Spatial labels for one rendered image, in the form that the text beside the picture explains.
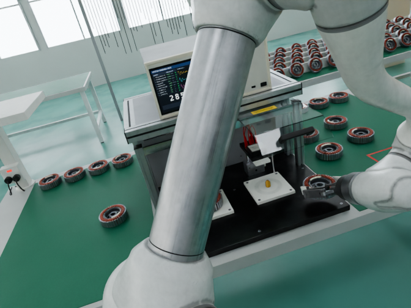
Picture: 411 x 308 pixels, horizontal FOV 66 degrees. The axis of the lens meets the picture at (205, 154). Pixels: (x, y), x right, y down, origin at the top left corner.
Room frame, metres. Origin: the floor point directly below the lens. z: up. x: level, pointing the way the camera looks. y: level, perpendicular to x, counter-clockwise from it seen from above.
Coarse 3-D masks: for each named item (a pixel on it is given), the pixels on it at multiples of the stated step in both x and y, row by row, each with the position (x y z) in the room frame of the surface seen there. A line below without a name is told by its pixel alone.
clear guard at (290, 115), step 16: (240, 112) 1.09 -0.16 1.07; (272, 112) 1.03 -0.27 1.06; (288, 112) 1.00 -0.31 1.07; (304, 112) 0.97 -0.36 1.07; (256, 128) 0.93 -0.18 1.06; (272, 128) 0.90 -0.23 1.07; (288, 128) 0.89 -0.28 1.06; (320, 128) 0.89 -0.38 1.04; (272, 144) 0.86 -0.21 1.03; (288, 144) 0.86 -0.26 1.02; (304, 144) 0.85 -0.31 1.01
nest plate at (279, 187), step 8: (264, 176) 1.06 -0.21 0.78; (272, 176) 1.05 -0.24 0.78; (280, 176) 1.04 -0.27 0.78; (248, 184) 1.03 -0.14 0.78; (256, 184) 1.02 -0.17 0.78; (264, 184) 1.01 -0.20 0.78; (272, 184) 1.00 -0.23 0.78; (280, 184) 0.99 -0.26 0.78; (288, 184) 0.98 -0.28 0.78; (256, 192) 0.97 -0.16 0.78; (264, 192) 0.96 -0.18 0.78; (272, 192) 0.95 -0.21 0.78; (280, 192) 0.94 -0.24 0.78; (288, 192) 0.93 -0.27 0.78; (256, 200) 0.92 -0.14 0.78; (264, 200) 0.91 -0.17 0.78
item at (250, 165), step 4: (244, 160) 1.15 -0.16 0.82; (244, 164) 1.14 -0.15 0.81; (248, 164) 1.11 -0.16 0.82; (252, 164) 1.11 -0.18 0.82; (244, 168) 1.15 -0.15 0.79; (248, 168) 1.11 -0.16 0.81; (252, 168) 1.11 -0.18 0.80; (256, 168) 1.11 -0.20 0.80; (260, 168) 1.11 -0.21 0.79; (264, 168) 1.12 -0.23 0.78; (248, 172) 1.11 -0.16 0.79; (252, 172) 1.11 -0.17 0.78; (256, 172) 1.11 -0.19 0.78; (260, 172) 1.11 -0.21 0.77
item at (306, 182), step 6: (306, 180) 0.89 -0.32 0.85; (312, 180) 0.89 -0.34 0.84; (318, 180) 0.89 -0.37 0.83; (324, 180) 0.88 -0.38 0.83; (330, 180) 0.86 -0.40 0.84; (312, 186) 0.85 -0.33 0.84; (318, 186) 0.85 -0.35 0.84; (312, 198) 0.82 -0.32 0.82; (318, 198) 0.81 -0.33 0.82; (324, 198) 0.81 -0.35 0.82
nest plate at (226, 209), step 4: (224, 196) 0.99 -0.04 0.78; (224, 200) 0.96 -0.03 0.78; (228, 200) 0.96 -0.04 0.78; (224, 204) 0.94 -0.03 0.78; (228, 204) 0.94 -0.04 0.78; (220, 208) 0.92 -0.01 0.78; (224, 208) 0.92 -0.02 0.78; (228, 208) 0.91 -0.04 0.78; (232, 208) 0.91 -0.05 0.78; (216, 212) 0.91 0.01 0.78; (220, 212) 0.90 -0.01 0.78; (224, 212) 0.90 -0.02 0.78; (228, 212) 0.89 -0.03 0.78; (232, 212) 0.90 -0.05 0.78; (216, 216) 0.89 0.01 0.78; (220, 216) 0.89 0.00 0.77
